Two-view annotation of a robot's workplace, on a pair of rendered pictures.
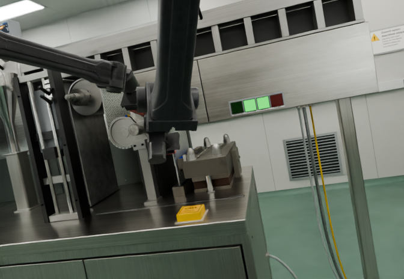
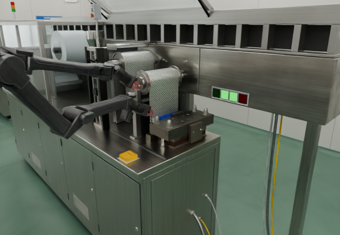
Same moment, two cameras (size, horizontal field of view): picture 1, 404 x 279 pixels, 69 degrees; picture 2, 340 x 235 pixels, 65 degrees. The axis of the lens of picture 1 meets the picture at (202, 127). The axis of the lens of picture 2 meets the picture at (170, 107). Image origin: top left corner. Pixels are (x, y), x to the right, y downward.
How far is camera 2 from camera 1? 91 cm
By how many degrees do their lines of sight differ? 37
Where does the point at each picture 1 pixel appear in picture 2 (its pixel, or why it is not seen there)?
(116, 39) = (158, 16)
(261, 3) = (251, 15)
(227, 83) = (214, 72)
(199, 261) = (125, 180)
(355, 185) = (299, 185)
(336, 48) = (300, 74)
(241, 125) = not seen: hidden behind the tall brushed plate
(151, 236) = (108, 158)
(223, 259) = (133, 186)
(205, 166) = (159, 131)
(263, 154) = not seen: hidden behind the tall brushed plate
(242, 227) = (136, 177)
